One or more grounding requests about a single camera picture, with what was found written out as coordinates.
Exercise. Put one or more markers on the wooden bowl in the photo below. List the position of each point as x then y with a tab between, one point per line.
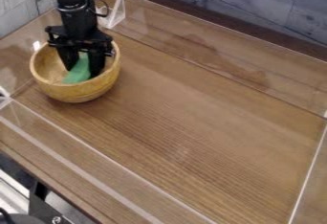
50	75

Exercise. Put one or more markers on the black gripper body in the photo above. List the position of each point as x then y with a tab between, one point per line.
96	40

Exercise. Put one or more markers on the black table leg frame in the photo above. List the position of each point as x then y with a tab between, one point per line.
40	210

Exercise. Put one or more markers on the clear acrylic left bracket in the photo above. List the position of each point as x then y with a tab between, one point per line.
4	97

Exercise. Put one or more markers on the clear acrylic corner bracket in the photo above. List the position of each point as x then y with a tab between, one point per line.
110	16

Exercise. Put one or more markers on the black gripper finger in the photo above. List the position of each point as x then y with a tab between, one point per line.
69	56
96	61

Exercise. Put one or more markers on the green stick block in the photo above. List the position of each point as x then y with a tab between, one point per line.
80	72

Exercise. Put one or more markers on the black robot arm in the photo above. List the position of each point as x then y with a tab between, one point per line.
78	36

